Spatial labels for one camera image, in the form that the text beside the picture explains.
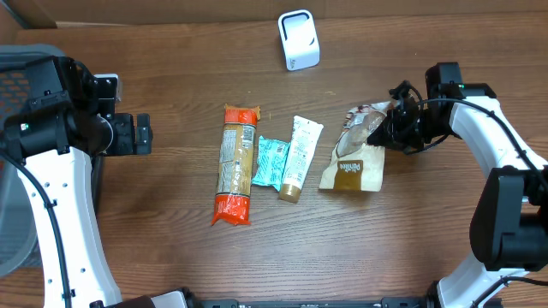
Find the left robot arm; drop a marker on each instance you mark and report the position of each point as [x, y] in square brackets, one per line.
[70, 120]

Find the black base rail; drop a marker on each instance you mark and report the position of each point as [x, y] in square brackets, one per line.
[342, 303]

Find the teal snack packet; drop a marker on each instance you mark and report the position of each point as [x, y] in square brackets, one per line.
[271, 160]

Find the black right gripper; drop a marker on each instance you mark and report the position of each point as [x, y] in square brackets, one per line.
[394, 133]

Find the white cream tube gold cap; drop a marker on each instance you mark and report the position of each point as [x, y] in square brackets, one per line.
[305, 136]

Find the orange spaghetti packet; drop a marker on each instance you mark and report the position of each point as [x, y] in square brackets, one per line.
[235, 165]

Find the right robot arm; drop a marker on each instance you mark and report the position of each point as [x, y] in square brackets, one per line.
[508, 231]

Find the grey plastic mesh basket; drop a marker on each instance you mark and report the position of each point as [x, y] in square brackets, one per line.
[18, 232]

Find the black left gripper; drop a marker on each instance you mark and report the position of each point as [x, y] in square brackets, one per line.
[127, 123]

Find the white barcode scanner stand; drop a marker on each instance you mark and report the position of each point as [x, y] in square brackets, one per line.
[299, 39]

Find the beige PanTree snack pouch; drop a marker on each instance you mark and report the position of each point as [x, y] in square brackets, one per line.
[355, 164]

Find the cardboard back panel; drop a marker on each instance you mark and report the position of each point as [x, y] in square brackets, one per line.
[47, 13]

